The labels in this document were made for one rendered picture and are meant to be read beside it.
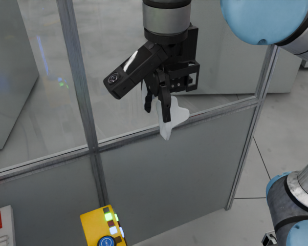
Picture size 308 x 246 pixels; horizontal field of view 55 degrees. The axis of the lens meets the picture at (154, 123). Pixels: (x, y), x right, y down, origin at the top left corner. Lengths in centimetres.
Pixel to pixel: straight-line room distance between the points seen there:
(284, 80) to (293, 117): 40
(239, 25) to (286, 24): 4
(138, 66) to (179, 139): 95
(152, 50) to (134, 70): 4
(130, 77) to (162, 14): 11
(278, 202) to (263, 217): 149
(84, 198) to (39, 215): 21
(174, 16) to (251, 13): 18
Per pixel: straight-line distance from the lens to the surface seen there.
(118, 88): 49
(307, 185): 78
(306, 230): 77
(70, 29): 96
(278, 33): 32
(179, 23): 46
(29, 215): 148
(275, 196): 84
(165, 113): 52
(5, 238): 124
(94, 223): 95
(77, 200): 147
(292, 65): 324
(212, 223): 220
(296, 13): 32
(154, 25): 46
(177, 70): 51
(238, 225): 223
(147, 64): 49
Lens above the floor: 188
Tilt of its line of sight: 42 degrees down
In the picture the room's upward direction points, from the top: straight up
